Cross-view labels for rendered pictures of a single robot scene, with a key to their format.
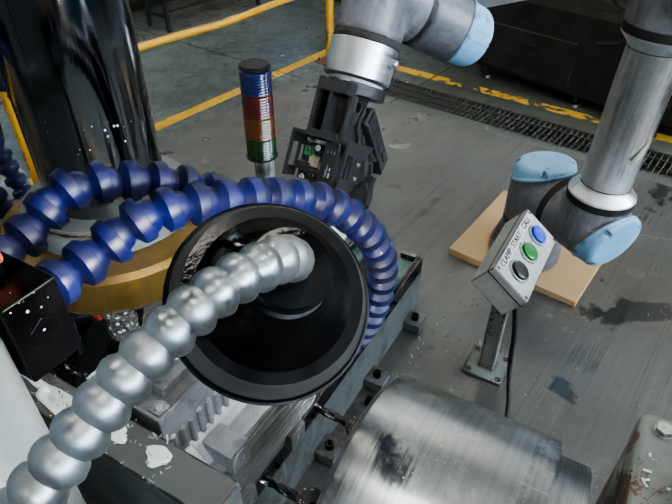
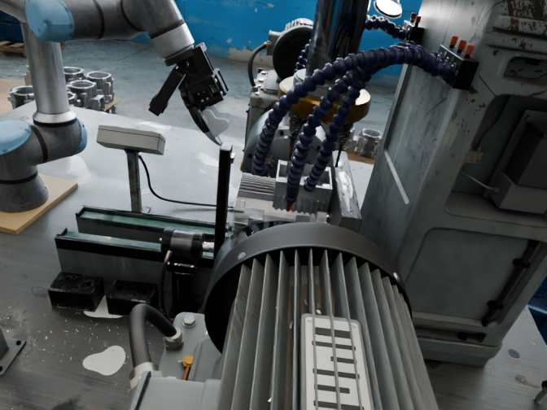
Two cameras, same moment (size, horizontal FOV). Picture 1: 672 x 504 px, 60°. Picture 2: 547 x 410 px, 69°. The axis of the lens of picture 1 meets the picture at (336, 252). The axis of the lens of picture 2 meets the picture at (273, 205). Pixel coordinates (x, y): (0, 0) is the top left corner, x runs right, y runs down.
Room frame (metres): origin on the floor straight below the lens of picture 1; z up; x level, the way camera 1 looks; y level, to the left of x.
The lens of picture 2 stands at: (0.85, 0.80, 1.55)
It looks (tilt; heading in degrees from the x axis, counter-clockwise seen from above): 33 degrees down; 239
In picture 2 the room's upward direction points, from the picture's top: 9 degrees clockwise
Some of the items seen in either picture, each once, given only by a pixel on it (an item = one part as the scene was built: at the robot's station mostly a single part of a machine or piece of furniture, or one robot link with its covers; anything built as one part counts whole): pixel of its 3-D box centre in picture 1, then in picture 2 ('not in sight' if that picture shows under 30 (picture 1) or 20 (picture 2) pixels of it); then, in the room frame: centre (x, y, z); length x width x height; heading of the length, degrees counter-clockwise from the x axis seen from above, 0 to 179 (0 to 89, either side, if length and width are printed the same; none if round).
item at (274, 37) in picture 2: not in sight; (286, 83); (0.14, -0.41, 1.16); 0.33 x 0.26 x 0.42; 60
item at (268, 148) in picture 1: (261, 145); not in sight; (1.04, 0.15, 1.05); 0.06 x 0.06 x 0.04
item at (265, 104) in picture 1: (257, 102); not in sight; (1.04, 0.15, 1.14); 0.06 x 0.06 x 0.04
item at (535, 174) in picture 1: (541, 188); (12, 148); (0.99, -0.41, 0.98); 0.13 x 0.12 x 0.14; 25
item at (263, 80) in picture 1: (255, 79); not in sight; (1.04, 0.15, 1.19); 0.06 x 0.06 x 0.04
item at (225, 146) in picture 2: not in sight; (221, 206); (0.61, 0.21, 1.12); 0.04 x 0.03 x 0.26; 150
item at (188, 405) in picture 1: (171, 381); (301, 187); (0.40, 0.18, 1.11); 0.12 x 0.11 x 0.07; 149
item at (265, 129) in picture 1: (259, 124); not in sight; (1.04, 0.15, 1.10); 0.06 x 0.06 x 0.04
